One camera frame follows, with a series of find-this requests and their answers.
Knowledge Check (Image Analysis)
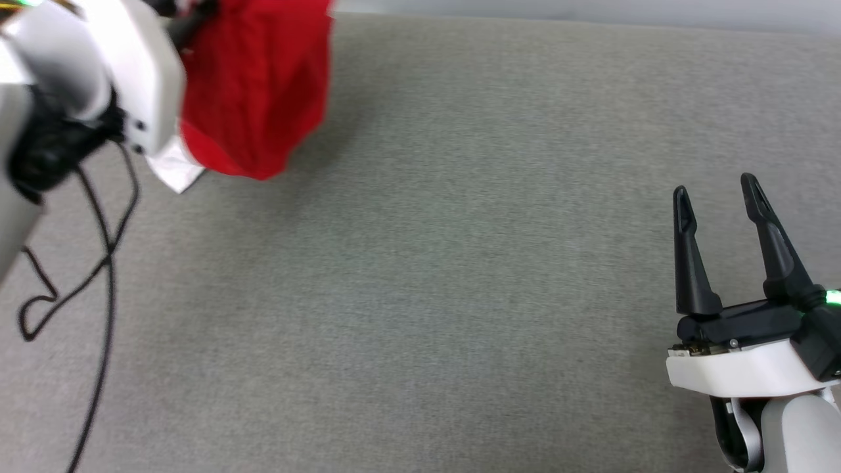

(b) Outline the red and white shirt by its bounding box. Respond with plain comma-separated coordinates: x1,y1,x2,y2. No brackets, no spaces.
146,0,337,195

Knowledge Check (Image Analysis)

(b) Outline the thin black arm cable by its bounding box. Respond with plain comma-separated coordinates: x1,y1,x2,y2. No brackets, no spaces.
18,141,141,473

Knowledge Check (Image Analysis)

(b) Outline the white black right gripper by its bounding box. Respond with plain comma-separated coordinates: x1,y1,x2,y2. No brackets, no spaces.
666,172,841,399

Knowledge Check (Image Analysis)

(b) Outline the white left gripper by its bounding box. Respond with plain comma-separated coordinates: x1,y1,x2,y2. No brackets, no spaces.
68,0,221,158

